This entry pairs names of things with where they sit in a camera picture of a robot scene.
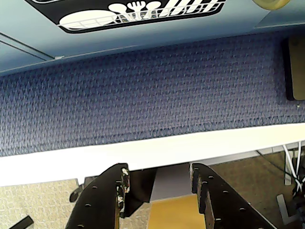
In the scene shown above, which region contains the grey angled bracket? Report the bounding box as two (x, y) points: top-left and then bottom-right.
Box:
(275, 194), (297, 225)

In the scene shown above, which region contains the blue woven mat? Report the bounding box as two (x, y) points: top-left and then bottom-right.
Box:
(0, 31), (305, 157)

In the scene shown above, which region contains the black flat bar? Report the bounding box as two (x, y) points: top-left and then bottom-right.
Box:
(7, 215), (34, 229)

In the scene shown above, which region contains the gold stove knob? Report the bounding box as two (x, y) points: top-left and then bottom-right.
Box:
(252, 0), (292, 11)

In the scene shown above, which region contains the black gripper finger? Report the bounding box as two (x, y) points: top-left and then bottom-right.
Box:
(189, 163), (277, 229)
(64, 163), (131, 229)

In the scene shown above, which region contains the light blue toy kitchen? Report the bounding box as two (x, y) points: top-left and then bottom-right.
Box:
(0, 0), (305, 77)

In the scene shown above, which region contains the yellow wooden board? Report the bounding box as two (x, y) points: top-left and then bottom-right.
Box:
(147, 193), (207, 229)

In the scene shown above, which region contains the black framed tan panel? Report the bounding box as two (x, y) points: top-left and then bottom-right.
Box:
(282, 36), (305, 101)

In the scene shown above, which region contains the white cable bundle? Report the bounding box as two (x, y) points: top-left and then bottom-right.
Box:
(283, 140), (305, 198)

